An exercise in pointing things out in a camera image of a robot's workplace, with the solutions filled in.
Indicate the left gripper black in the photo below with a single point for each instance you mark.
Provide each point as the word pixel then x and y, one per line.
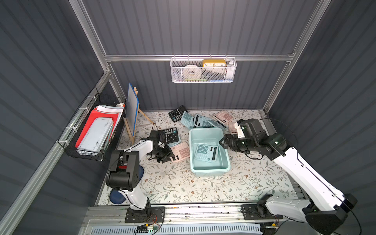
pixel 162 151

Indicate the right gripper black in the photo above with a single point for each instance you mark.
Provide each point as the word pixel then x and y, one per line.
pixel 230 141

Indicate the small pink calculator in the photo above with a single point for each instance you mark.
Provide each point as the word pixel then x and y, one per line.
pixel 180 152

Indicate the large blue calculator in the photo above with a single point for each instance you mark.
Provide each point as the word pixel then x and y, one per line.
pixel 206 153

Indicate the mint green storage box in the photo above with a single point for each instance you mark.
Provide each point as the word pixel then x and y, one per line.
pixel 208 136

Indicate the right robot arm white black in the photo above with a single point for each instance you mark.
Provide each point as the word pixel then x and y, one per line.
pixel 325 210

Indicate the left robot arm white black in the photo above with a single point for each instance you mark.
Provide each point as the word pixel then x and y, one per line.
pixel 123 174

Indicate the pink calculator middle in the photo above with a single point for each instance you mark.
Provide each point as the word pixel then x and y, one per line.
pixel 233 127

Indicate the blue calculator under black one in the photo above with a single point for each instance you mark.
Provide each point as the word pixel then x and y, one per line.
pixel 174 144

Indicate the black calculator on blue one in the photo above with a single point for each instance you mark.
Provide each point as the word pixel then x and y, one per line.
pixel 170 135

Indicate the blue calculator back right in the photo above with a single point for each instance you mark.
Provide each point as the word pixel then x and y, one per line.
pixel 216 123

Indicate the pink calculator back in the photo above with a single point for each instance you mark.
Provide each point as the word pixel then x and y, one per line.
pixel 224 117

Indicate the black calculator at back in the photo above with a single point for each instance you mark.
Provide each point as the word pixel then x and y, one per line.
pixel 177 114

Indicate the blue calculator back left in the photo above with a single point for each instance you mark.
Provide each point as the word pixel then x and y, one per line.
pixel 187 120

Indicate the floral table mat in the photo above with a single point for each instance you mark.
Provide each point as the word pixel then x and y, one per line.
pixel 247 180

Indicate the blue framed whiteboard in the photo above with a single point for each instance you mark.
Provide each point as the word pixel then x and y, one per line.
pixel 132 107

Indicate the navy blue case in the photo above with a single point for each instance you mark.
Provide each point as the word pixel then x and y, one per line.
pixel 118 198

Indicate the white papers in basket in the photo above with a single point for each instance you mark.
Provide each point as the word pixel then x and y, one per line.
pixel 118 109

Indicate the white pencil case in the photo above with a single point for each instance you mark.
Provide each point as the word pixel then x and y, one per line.
pixel 96 137

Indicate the small circuit board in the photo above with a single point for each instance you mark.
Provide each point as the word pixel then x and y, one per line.
pixel 146 229

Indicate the red folder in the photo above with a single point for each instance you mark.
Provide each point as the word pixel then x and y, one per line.
pixel 94 115

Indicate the white tape roll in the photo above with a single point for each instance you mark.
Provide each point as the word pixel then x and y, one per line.
pixel 191 72

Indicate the yellow clock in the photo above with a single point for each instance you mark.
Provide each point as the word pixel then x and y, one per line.
pixel 211 63

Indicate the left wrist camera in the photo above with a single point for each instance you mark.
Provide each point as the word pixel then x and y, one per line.
pixel 156 137

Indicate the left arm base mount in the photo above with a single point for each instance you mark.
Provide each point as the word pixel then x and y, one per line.
pixel 148 215

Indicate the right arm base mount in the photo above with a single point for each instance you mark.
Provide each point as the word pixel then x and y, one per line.
pixel 257 212

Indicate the black wire side basket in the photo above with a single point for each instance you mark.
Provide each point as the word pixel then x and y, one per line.
pixel 105 153

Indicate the white wire wall basket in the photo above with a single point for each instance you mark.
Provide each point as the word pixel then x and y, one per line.
pixel 209 75

